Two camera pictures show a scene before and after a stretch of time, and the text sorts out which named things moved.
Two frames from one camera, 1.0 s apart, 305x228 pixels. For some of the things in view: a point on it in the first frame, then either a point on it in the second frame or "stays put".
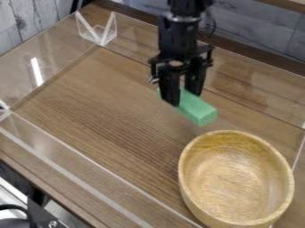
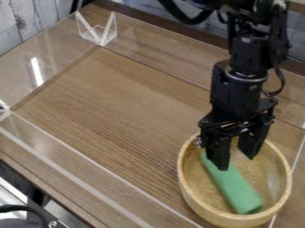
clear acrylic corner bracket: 100,35 stays put
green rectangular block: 198,110 to 239,191
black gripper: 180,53 to 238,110
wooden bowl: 234,180 stays put
